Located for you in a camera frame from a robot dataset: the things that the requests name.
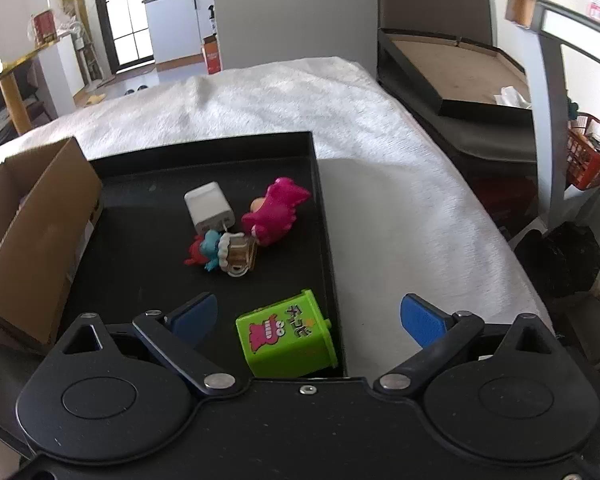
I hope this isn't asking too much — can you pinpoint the red blue beer mug figurine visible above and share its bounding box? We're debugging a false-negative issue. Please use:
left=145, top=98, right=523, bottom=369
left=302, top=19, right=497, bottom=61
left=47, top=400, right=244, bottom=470
left=184, top=231, right=257, bottom=278

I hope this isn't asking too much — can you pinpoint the green toy cube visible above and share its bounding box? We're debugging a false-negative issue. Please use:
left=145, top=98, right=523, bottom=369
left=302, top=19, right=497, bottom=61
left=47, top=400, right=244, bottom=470
left=235, top=289, right=338, bottom=379

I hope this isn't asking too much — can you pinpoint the pink dinosaur figurine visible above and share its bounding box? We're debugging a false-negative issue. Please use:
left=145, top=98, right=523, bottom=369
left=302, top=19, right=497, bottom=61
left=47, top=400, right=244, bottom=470
left=242, top=177, right=311, bottom=246

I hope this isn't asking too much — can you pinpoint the white fluffy blanket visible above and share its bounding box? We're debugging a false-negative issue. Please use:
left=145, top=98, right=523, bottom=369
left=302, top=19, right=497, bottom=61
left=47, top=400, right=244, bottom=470
left=0, top=58, right=547, bottom=378

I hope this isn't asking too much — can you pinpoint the white usb charger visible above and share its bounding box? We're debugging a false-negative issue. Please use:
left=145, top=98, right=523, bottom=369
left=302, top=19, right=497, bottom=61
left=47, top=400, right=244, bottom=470
left=184, top=182, right=235, bottom=235

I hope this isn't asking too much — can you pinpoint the black shallow tray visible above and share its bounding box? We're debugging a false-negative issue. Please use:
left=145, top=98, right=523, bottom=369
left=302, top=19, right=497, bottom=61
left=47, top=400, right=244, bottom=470
left=60, top=132, right=344, bottom=378

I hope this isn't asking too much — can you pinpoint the brown cardboard box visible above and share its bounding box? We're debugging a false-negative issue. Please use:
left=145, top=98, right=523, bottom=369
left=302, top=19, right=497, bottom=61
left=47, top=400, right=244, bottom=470
left=0, top=138, right=102, bottom=353

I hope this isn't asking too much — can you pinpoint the red plastic basket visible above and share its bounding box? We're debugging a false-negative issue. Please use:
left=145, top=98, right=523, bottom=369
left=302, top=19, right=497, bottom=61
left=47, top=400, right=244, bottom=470
left=566, top=113, right=600, bottom=191

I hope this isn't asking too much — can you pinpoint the white crumpled tissue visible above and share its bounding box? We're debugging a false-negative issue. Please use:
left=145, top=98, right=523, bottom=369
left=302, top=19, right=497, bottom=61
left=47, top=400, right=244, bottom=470
left=494, top=86, right=531, bottom=110

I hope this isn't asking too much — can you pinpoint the yellow cloth on floor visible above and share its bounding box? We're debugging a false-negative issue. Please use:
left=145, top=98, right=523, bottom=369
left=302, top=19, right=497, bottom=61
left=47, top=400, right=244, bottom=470
left=84, top=93, right=106, bottom=106

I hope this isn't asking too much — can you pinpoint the black slippers pair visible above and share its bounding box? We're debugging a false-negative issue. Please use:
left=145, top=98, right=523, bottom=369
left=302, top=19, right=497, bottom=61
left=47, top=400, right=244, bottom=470
left=123, top=84, right=148, bottom=96

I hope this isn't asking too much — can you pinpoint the brown lined black tray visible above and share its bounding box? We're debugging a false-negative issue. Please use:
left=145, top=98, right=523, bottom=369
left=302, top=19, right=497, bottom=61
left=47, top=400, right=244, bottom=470
left=378, top=28, right=532, bottom=127

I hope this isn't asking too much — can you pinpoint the gold round side table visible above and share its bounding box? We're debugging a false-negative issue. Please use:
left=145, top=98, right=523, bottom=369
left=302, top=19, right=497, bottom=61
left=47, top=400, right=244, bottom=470
left=0, top=38, right=60, bottom=136

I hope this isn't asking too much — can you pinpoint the orange red carton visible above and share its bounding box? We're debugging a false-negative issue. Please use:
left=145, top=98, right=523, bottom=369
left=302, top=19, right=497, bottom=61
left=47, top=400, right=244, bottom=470
left=202, top=34, right=222, bottom=75

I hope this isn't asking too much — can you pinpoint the dark chair with tray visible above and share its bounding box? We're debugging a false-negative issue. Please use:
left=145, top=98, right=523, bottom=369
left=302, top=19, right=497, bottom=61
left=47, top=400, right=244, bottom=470
left=377, top=0, right=536, bottom=236

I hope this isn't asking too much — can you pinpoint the white kitchen cabinet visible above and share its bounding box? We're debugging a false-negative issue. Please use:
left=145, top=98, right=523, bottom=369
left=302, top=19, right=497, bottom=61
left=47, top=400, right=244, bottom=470
left=143, top=0, right=214, bottom=68

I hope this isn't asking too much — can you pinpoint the red label canister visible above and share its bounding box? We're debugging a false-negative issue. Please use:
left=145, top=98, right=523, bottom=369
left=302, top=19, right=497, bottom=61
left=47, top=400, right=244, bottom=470
left=30, top=9, right=57, bottom=46

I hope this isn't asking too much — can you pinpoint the grey metal frame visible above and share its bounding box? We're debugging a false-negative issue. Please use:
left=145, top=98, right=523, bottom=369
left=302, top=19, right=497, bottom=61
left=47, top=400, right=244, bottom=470
left=505, top=0, right=600, bottom=231

